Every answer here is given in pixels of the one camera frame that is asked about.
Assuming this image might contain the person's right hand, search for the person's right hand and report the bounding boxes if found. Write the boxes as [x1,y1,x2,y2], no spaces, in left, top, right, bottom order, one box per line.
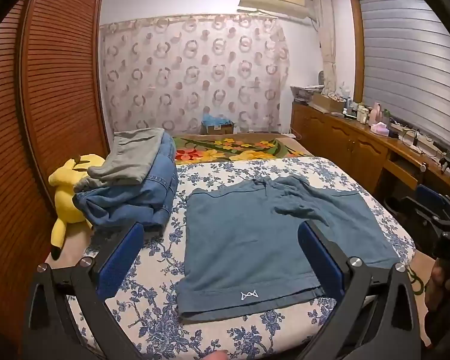
[425,262,450,310]

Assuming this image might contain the beige gathered curtain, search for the beige gathered curtain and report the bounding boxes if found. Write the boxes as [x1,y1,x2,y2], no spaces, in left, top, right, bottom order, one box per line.
[318,0,337,92]

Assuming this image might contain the blue floral bed sheet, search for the blue floral bed sheet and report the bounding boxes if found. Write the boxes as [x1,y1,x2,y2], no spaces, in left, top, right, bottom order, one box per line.
[65,156,416,360]

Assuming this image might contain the green cord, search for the green cord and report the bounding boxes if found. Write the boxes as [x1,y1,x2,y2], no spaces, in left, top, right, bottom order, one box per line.
[406,265,425,294]

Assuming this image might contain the yellow plush toy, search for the yellow plush toy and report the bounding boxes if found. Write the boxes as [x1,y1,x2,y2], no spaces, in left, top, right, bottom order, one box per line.
[48,154,106,259]

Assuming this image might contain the patterned shallow tray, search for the patterned shallow tray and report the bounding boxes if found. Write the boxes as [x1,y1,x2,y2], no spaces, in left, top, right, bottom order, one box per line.
[290,84,325,104]

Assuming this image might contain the teal blue short pants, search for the teal blue short pants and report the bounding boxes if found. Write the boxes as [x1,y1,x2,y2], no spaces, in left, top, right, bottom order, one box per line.
[177,174,401,325]

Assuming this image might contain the grey window blind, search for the grey window blind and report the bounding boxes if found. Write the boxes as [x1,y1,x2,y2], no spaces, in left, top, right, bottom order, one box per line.
[360,0,450,154]

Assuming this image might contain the white power strip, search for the white power strip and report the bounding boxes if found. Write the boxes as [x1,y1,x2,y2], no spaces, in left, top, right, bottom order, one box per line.
[390,121,437,149]

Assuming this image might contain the colourful flowered blanket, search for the colourful flowered blanket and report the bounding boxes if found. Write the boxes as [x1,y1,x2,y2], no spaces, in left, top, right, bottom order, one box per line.
[172,133,312,165]

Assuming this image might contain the circle patterned curtain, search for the circle patterned curtain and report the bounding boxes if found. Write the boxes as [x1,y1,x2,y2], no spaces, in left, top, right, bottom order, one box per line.
[99,13,290,136]

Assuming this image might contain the folded grey pants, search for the folded grey pants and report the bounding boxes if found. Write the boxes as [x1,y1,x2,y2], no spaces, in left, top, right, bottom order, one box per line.
[75,127,166,192]

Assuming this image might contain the open flat cardboard box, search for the open flat cardboard box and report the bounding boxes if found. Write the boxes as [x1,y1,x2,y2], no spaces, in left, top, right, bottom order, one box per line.
[310,93,346,114]

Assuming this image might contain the light blue cloth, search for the light blue cloth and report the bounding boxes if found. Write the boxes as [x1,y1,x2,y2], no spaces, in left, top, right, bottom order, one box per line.
[203,113,231,125]

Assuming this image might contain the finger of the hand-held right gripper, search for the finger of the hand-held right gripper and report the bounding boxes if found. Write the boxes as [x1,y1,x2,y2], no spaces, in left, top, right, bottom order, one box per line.
[415,184,450,214]
[400,196,448,234]

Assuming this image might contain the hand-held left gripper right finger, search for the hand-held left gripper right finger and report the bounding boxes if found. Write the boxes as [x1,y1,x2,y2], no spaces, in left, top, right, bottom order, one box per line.
[297,220,422,360]

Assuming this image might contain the small cardboard box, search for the small cardboard box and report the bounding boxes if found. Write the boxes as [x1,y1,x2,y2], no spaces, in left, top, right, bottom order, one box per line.
[201,118,235,136]

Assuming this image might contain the folded blue denim jeans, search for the folded blue denim jeans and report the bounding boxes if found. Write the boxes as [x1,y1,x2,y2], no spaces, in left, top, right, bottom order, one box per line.
[73,131,179,239]

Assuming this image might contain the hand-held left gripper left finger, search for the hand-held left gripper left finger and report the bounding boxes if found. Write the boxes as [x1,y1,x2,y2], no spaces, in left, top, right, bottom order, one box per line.
[22,222,145,360]

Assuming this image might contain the wooden cabinet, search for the wooden cabinet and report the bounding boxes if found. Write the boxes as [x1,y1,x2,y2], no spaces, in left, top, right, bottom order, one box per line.
[290,101,450,211]

